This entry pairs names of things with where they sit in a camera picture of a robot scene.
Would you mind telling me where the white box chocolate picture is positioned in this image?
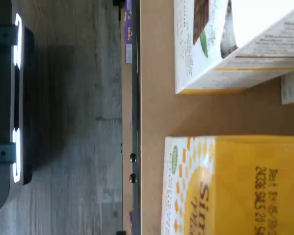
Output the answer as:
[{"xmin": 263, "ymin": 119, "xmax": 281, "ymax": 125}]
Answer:
[{"xmin": 173, "ymin": 0, "xmax": 294, "ymax": 95}]

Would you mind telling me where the purple Annie's box red label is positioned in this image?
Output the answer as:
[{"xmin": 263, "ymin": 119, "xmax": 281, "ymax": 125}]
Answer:
[{"xmin": 124, "ymin": 0, "xmax": 134, "ymax": 64}]

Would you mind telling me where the dark metal shelf frame rail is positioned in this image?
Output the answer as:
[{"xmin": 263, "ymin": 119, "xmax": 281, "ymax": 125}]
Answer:
[{"xmin": 131, "ymin": 0, "xmax": 141, "ymax": 235}]

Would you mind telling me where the yellow Simple Mills box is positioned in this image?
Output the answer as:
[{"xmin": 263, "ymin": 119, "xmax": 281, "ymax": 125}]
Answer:
[{"xmin": 160, "ymin": 135, "xmax": 294, "ymax": 235}]

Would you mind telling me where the black tray on base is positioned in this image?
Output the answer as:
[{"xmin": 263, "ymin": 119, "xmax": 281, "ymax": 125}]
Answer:
[{"xmin": 20, "ymin": 26, "xmax": 35, "ymax": 186}]

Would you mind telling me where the wooden shelf board with white boxes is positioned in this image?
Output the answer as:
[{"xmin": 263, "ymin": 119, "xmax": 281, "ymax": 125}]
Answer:
[{"xmin": 140, "ymin": 0, "xmax": 294, "ymax": 235}]

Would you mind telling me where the shiny bar on base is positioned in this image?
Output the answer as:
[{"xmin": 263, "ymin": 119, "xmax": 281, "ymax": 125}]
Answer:
[{"xmin": 11, "ymin": 13, "xmax": 23, "ymax": 184}]

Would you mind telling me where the teal bracket on base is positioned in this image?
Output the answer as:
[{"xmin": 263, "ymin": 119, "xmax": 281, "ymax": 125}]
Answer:
[
  {"xmin": 0, "ymin": 142, "xmax": 17, "ymax": 165},
  {"xmin": 0, "ymin": 23, "xmax": 18, "ymax": 46}
]

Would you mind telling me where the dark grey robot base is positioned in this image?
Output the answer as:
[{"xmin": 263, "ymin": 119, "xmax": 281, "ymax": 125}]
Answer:
[{"xmin": 0, "ymin": 0, "xmax": 35, "ymax": 217}]

